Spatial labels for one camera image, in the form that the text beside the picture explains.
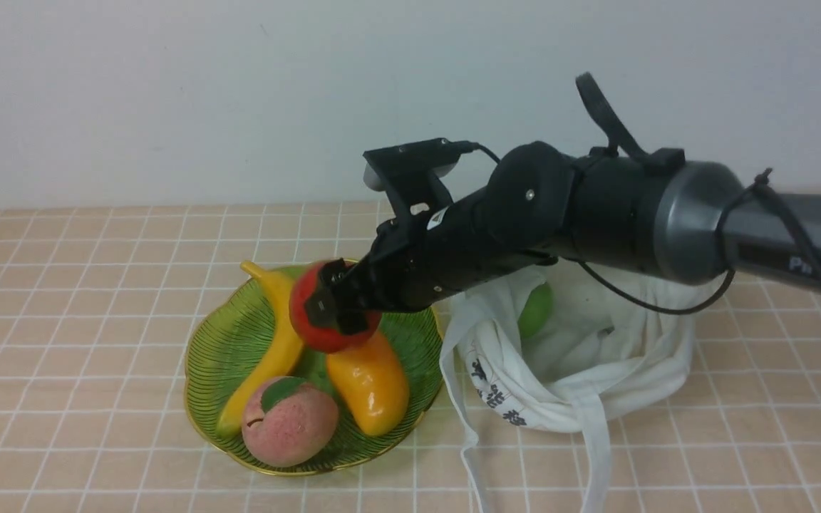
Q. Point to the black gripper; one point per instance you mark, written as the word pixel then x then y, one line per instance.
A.
pixel 505 226

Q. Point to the red persimmon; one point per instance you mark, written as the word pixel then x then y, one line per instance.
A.
pixel 323 336

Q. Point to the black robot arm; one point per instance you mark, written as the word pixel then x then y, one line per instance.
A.
pixel 663 216

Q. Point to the green fruit in bag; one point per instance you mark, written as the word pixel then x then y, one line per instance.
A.
pixel 536 311

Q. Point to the white cloth tote bag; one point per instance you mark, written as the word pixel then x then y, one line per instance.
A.
pixel 599 357

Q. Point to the orange mango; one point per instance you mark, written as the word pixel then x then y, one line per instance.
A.
pixel 371 382

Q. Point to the yellow banana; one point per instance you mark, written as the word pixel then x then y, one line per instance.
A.
pixel 281 356

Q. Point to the green leaf-shaped glass plate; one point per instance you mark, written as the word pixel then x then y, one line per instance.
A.
pixel 230 341

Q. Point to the pink peach with leaf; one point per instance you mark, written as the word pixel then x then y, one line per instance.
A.
pixel 288 420

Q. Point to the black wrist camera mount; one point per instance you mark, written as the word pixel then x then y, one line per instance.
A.
pixel 411 174

